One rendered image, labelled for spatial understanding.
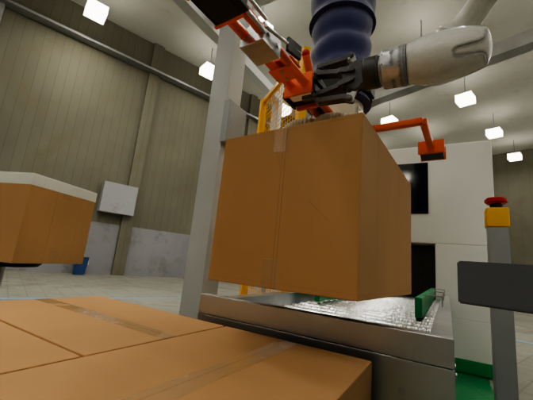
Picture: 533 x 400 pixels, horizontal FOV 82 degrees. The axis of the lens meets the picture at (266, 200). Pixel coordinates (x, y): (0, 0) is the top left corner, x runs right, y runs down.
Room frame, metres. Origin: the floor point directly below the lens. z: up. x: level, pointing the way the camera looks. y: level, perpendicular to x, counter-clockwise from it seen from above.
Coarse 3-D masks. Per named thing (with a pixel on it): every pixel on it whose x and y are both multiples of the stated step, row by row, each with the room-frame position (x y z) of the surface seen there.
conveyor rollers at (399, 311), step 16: (304, 304) 1.56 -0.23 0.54; (320, 304) 1.62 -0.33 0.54; (336, 304) 1.67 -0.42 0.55; (352, 304) 1.72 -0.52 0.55; (368, 304) 1.84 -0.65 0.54; (384, 304) 1.89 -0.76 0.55; (400, 304) 2.00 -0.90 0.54; (432, 304) 2.23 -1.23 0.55; (368, 320) 1.24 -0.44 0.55; (384, 320) 1.29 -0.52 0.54; (400, 320) 1.34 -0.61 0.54; (416, 320) 1.39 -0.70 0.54; (432, 320) 1.44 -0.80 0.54
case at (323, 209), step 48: (240, 144) 0.81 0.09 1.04; (288, 144) 0.72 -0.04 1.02; (336, 144) 0.64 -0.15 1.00; (384, 144) 0.77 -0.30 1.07; (240, 192) 0.79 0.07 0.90; (288, 192) 0.71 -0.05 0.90; (336, 192) 0.64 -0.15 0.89; (384, 192) 0.77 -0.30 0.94; (240, 240) 0.78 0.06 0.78; (288, 240) 0.70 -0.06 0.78; (336, 240) 0.64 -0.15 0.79; (384, 240) 0.77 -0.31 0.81; (288, 288) 0.70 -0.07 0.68; (336, 288) 0.63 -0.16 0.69; (384, 288) 0.78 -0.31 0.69
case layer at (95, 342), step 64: (0, 320) 0.75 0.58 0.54; (64, 320) 0.80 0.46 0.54; (128, 320) 0.86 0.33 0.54; (192, 320) 0.94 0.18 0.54; (0, 384) 0.44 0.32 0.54; (64, 384) 0.46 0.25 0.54; (128, 384) 0.48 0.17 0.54; (192, 384) 0.50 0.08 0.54; (256, 384) 0.52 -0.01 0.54; (320, 384) 0.54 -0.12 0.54
